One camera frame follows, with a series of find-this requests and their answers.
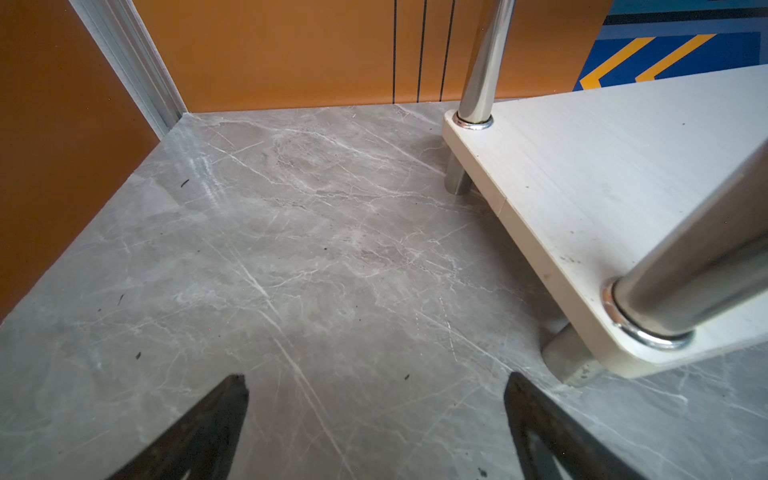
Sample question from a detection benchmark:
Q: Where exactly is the aluminium corner post left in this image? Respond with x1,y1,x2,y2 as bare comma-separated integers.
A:
70,0,187,138

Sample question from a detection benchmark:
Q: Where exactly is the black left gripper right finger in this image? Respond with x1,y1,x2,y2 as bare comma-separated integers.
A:
504,372,643,479

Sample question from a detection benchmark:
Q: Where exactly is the white two-tier shelf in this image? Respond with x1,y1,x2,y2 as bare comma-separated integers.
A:
443,1,767,386

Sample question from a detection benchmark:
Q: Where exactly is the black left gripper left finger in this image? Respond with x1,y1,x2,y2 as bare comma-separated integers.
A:
111,374,249,479

